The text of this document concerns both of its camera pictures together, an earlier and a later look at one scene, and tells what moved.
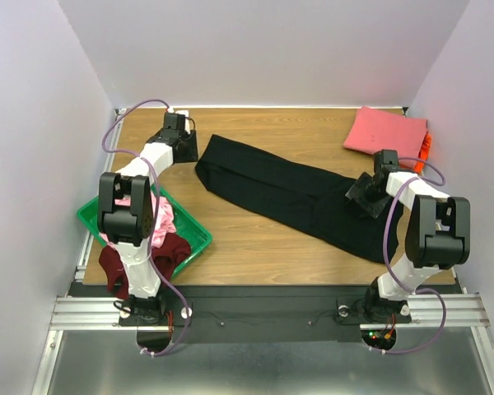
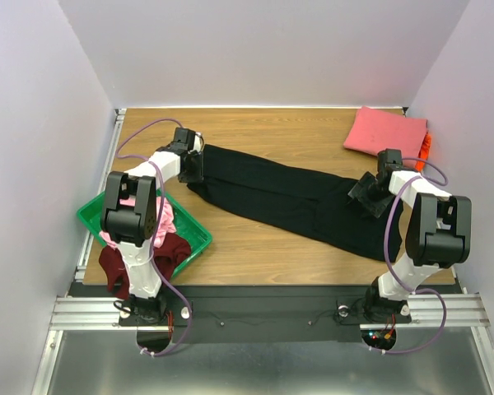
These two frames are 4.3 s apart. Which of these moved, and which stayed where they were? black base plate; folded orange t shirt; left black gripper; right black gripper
Moved: left black gripper
Stayed: folded orange t shirt; black base plate; right black gripper
